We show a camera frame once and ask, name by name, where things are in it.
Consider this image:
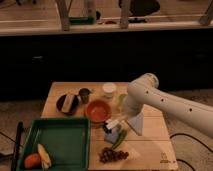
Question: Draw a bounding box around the black white dish brush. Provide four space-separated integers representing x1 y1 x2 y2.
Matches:
102 116 126 134

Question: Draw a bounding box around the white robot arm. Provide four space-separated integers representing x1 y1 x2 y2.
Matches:
123 73 213 138

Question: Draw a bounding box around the red bowl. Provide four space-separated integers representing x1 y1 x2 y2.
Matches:
85 100 112 124

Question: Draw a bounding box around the white round container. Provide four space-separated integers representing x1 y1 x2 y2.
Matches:
102 82 117 98

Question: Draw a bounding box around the green plastic cup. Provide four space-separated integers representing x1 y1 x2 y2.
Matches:
117 94 127 111

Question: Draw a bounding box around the dark metal cup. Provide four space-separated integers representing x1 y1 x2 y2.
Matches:
79 88 91 104

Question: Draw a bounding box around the tan sponge block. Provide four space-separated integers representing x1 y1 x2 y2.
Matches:
61 93 74 113

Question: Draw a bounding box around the grey triangular cloth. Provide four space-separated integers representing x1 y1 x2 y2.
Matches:
126 112 143 136

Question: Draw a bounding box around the blue sponge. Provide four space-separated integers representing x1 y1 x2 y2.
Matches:
104 129 120 144

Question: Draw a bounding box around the green pepper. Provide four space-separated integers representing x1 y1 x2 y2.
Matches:
111 129 127 150

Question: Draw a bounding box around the wooden cutting board table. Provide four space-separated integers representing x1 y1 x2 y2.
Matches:
41 82 178 171

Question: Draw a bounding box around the green plastic tray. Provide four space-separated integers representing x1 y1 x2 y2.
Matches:
16 118 90 171

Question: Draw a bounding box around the dark grape bunch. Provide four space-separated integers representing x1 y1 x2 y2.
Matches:
99 148 129 163

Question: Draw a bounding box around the black bar beside tray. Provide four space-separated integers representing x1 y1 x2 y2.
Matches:
11 122 24 171

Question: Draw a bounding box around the orange tomato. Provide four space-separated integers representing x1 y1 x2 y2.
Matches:
24 153 41 169

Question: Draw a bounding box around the black floor cable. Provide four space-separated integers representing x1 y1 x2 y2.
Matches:
169 132 213 171

